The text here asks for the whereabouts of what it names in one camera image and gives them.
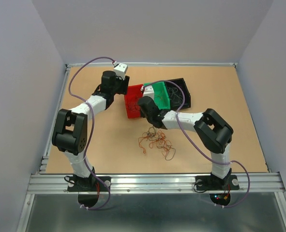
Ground red plastic bin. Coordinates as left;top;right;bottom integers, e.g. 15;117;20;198
124;84;143;119

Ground green plastic bin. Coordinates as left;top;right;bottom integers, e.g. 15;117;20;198
144;82;170;110

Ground black plastic bin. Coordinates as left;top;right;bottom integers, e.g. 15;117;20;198
165;78;191;111

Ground grey wire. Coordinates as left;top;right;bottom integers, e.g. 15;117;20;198
166;83;186;108

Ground orange grey black wires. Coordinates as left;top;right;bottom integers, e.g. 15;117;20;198
137;124;177;161

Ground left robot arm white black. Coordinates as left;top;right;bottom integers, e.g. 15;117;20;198
52;65;130;191

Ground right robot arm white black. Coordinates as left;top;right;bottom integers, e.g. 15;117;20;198
138;96;234;189

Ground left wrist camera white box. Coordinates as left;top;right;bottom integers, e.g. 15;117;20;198
113;61;128;80

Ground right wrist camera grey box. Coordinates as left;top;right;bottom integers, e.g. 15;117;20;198
141;85;154;100

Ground aluminium table edge frame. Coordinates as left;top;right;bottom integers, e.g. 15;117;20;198
16;63;238;232

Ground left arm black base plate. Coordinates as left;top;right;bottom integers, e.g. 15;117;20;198
64;175;108;192

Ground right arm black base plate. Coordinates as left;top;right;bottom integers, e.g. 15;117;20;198
194;175;240;192

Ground aluminium mounting rail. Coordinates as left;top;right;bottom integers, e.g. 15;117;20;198
27;173;286;194

